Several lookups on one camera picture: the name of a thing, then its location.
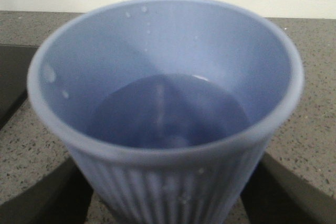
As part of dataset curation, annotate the black glass gas stove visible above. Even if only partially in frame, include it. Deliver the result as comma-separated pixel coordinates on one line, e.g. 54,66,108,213
1,44,38,127

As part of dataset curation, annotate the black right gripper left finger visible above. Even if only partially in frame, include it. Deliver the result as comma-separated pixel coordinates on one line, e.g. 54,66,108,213
1,158,92,223

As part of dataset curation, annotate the light blue ribbed plastic cup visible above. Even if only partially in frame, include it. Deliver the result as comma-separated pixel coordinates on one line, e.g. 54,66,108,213
27,0,304,223

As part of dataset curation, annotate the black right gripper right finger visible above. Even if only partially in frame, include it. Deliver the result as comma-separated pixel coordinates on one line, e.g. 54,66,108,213
240,153,335,223

